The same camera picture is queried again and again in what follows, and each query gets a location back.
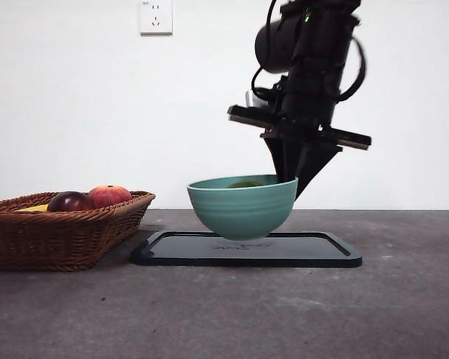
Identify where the yellow banana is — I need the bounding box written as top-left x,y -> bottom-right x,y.
15,203 -> 50,213

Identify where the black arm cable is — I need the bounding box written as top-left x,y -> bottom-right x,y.
336,35 -> 367,102
250,0 -> 281,99

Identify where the black rectangular tray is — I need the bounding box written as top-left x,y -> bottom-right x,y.
130,230 -> 364,268

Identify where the white wall socket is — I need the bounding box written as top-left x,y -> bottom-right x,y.
139,0 -> 174,37

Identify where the dark red plum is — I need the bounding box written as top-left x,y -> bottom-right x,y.
46,191 -> 95,212

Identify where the teal ceramic bowl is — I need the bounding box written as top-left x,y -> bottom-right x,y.
186,174 -> 299,241

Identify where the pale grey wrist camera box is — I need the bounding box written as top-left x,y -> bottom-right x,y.
245,89 -> 269,110

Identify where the brown woven wicker basket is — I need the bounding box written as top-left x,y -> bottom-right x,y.
0,190 -> 156,271

